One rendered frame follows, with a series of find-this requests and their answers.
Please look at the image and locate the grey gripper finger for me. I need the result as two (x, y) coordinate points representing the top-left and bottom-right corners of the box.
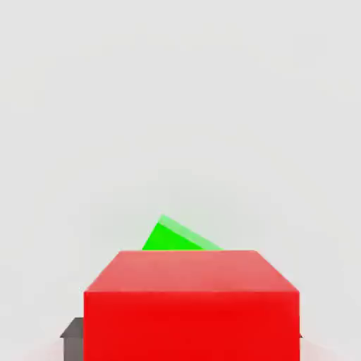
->
(299, 332), (339, 361)

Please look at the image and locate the small red cube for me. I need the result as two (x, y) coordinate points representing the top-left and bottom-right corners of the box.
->
(83, 250), (300, 361)

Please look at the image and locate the small green cube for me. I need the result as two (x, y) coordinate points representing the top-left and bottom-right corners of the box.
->
(141, 214), (225, 251)

